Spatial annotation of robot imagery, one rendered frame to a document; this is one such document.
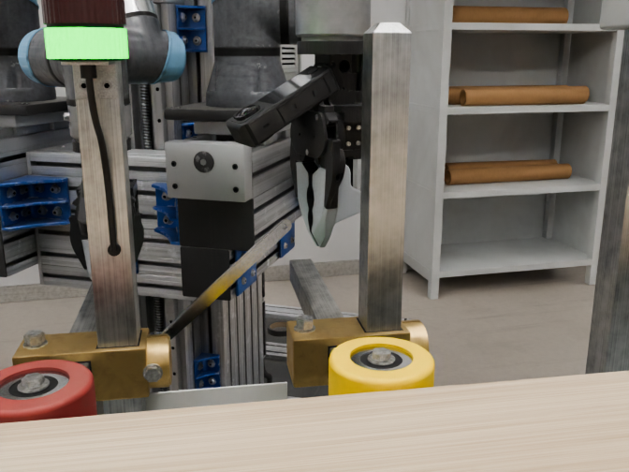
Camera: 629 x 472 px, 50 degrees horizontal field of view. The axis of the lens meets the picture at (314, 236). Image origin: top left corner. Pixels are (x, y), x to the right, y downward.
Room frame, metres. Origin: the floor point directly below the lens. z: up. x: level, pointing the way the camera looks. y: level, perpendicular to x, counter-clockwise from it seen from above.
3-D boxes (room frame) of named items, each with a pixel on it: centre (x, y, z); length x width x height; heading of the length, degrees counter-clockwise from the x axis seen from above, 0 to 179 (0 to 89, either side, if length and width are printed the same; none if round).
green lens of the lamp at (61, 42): (0.54, 0.17, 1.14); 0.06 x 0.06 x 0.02
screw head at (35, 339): (0.57, 0.26, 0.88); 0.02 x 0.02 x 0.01
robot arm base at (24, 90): (1.37, 0.59, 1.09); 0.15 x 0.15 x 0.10
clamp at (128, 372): (0.58, 0.20, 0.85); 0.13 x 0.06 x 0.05; 100
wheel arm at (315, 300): (0.66, -0.02, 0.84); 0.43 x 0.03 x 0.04; 10
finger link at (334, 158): (0.68, -0.01, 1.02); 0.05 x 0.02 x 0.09; 30
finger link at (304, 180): (0.72, -0.01, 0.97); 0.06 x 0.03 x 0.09; 120
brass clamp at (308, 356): (0.62, -0.04, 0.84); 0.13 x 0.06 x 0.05; 100
